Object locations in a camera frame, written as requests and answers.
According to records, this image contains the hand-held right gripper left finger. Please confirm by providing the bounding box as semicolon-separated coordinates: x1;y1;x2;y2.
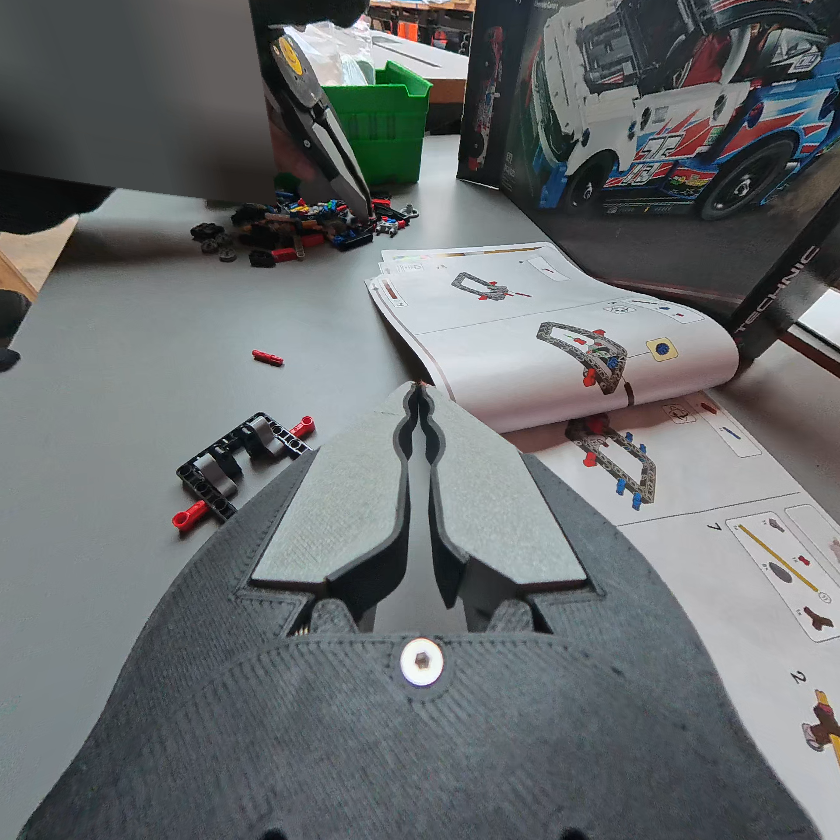
249;381;421;634

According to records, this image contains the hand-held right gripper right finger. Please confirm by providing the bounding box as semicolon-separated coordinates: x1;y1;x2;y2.
416;384;588;632

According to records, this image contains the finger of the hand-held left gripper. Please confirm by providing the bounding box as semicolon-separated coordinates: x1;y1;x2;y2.
282;105;359;215
308;98;374;221

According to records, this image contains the pile of lego pieces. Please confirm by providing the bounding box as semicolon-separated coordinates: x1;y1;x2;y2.
190;187;421;269

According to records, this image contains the black lego frame assembly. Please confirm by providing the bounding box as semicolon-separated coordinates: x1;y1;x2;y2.
172;412;316;531

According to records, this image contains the lego instruction booklet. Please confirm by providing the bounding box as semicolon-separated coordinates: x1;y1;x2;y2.
365;243;840;840

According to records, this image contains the race car lego box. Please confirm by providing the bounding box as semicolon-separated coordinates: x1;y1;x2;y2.
457;0;840;362

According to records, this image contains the person's left hand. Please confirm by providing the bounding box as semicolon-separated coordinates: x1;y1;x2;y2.
274;130;317;189

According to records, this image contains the green plastic bin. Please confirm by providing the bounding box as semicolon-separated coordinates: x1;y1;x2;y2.
322;61;434;188

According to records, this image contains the clear plastic bag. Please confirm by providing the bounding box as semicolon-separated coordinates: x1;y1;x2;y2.
289;20;378;86

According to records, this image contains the grey slotted table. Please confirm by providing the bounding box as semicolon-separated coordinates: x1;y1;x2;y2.
367;29;473;102

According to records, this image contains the background storage shelf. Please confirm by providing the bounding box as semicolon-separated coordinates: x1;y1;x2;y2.
367;0;475;48

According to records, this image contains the person's dark clothing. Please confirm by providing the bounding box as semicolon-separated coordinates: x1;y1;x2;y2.
0;289;32;374

